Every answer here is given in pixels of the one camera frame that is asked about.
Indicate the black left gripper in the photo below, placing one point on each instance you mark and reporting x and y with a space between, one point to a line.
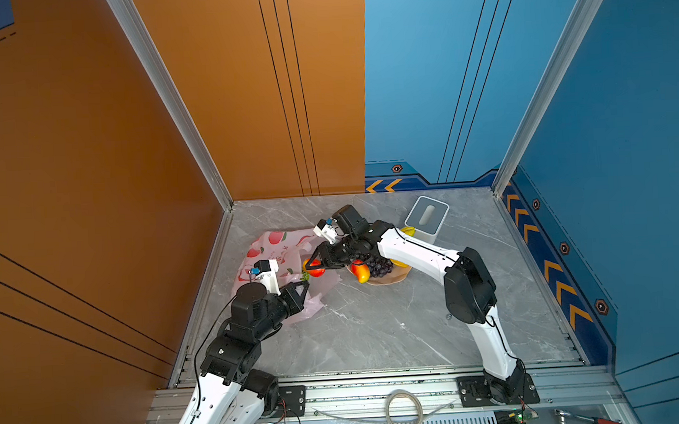
295 302

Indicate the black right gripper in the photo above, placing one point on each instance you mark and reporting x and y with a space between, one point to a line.
325 248

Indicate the red apple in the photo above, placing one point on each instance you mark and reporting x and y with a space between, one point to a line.
315 268

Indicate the pink printed plastic bag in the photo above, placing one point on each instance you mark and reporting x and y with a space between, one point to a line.
290 249

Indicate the red yellow mango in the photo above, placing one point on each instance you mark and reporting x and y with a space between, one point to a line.
361 271

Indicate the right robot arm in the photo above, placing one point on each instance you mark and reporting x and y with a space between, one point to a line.
470 293

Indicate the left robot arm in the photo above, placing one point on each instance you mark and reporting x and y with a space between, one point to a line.
229 389

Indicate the wooden fruit plate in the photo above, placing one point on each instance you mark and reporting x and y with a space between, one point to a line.
399 273

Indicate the white grey tissue box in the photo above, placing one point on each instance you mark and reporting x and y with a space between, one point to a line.
427 217

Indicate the right green circuit board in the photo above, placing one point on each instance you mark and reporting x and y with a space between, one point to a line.
520 416

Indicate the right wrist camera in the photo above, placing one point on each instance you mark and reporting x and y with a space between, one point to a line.
327 231

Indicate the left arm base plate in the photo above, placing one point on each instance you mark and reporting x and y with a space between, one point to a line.
291 401

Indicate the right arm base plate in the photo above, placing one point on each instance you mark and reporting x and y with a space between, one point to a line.
488 391

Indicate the aluminium corner post left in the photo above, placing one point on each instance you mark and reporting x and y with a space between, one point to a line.
139 37

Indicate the aluminium corner post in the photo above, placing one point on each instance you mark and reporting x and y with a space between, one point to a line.
139 37
568 44

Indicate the red handled screwdriver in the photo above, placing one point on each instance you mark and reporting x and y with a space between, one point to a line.
563 416

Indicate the aluminium corner post right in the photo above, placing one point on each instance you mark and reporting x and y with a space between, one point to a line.
568 44

